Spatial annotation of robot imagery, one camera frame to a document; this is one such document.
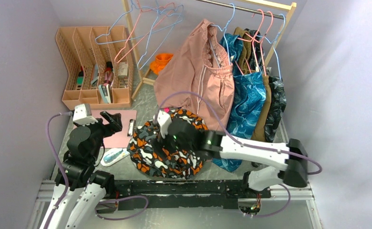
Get orange camouflage shorts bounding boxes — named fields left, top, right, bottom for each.
left=127, top=108, right=208, bottom=179

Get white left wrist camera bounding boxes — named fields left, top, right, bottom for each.
left=72, top=103, right=98, bottom=126

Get pink hanging shorts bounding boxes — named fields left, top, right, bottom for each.
left=154, top=19, right=235, bottom=131

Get wooden clothes rack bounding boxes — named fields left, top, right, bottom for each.
left=107, top=0, right=297, bottom=93

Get dark leaf print shorts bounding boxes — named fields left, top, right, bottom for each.
left=244, top=29, right=287, bottom=144

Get orange knitted object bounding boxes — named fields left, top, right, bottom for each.
left=150, top=53, right=173, bottom=75

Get peach desk organizer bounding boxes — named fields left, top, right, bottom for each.
left=55, top=26, right=134, bottom=109

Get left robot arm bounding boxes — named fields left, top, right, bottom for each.
left=40, top=109, right=123, bottom=229

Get pink empty wire hanger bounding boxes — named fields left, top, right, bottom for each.
left=114, top=0, right=183, bottom=69

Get brown hanging shorts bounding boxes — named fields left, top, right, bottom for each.
left=234, top=27, right=271, bottom=142

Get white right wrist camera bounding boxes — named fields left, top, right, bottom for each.
left=153, top=110, right=172, bottom=139

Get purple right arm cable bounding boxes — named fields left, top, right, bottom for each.
left=157, top=92, right=323, bottom=219

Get blue leaf print shorts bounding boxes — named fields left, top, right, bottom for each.
left=211, top=33, right=267, bottom=173

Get blue empty wire hanger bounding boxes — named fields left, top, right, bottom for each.
left=93, top=0, right=184, bottom=70

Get pink mat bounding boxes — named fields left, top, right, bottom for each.
left=103, top=110, right=137, bottom=148

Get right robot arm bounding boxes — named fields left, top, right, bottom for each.
left=152, top=118, right=309, bottom=198

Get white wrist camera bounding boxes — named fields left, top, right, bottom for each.
left=153, top=110, right=172, bottom=139
left=72, top=103, right=98, bottom=126

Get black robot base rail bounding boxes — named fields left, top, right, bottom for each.
left=104, top=180, right=271, bottom=210

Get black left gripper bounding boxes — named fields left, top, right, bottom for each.
left=73, top=110, right=121, bottom=161

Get white teal stapler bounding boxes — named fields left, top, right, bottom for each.
left=101, top=148, right=130, bottom=167

